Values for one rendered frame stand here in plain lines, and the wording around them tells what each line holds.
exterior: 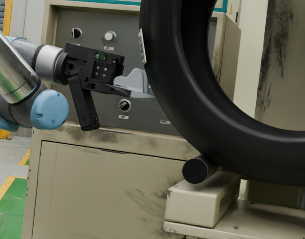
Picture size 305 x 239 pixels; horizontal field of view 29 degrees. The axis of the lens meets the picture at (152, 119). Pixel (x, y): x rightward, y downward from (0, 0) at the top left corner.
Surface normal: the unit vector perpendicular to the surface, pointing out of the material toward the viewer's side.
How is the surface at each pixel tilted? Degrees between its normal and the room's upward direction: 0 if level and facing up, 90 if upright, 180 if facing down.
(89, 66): 90
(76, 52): 90
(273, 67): 90
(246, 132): 100
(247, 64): 90
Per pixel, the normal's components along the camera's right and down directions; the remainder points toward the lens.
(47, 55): -0.13, -0.45
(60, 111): 0.67, 0.11
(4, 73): 0.34, 0.43
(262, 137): -0.31, 0.20
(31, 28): 0.11, 0.07
